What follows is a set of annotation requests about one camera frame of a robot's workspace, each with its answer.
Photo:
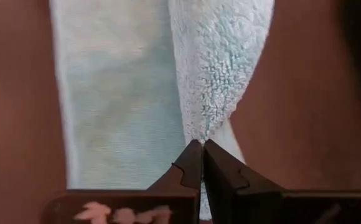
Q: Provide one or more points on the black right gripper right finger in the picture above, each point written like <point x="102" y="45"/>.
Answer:
<point x="261" y="205"/>

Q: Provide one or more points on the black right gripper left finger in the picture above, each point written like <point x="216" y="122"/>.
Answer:
<point x="137" y="208"/>

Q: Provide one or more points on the teal microfiber towel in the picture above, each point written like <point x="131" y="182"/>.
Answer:
<point x="121" y="93"/>

